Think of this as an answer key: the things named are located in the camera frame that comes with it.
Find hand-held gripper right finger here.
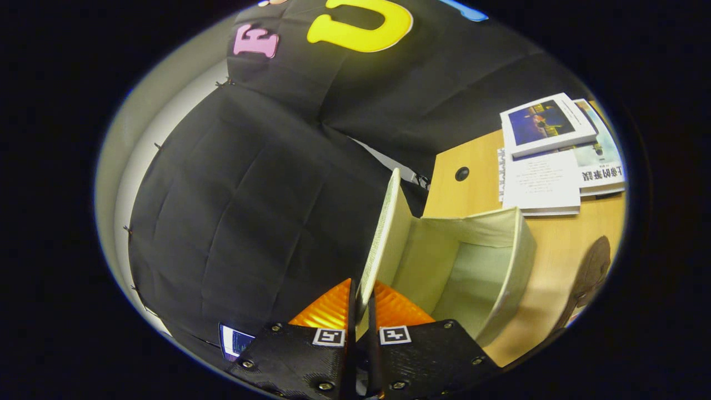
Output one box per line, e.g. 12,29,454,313
364,281,500,400

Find brown fuzzy shoe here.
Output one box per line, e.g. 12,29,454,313
555,236,612,332

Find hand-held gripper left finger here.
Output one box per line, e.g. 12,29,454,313
225,278,357,400

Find lit blue screen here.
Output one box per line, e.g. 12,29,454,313
219,323,256,361

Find white text-covered book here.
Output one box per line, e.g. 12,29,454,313
498,147,582,217

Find green fabric storage box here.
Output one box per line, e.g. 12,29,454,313
355,168,537,348

